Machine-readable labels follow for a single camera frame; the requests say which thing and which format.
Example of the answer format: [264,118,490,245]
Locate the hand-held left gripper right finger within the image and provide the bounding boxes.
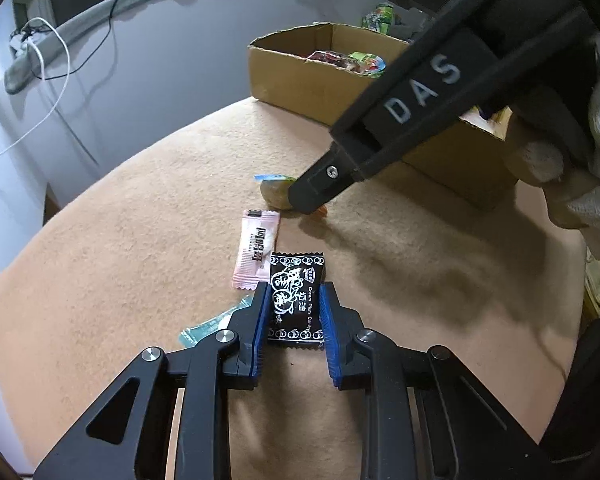
[319,281,551,480]

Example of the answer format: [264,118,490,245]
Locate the black cable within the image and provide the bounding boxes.
[10,0,126,111]

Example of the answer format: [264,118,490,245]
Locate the green round candy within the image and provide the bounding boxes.
[254,174,301,211]

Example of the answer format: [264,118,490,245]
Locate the pink candy packet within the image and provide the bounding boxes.
[231,208,281,291]

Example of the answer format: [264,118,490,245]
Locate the cardboard box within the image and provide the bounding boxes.
[247,22,521,211]

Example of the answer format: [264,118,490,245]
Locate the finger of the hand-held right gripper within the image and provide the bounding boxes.
[287,142,363,216]

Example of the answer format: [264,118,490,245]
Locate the teal candy packet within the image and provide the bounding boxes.
[180,294,253,348]

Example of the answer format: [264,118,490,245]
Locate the black candy packet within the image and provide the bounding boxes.
[267,251,327,351]

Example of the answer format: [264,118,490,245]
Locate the white cable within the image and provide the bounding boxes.
[0,16,71,162]

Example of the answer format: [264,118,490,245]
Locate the green snack bag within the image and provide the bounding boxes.
[361,4,400,31]

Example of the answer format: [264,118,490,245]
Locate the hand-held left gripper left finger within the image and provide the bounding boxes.
[32,282,272,480]

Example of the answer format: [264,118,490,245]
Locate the white and yellow snack packet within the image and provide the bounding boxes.
[460,105,511,142]

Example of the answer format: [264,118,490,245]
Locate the snacks inside box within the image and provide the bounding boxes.
[350,51,388,77]

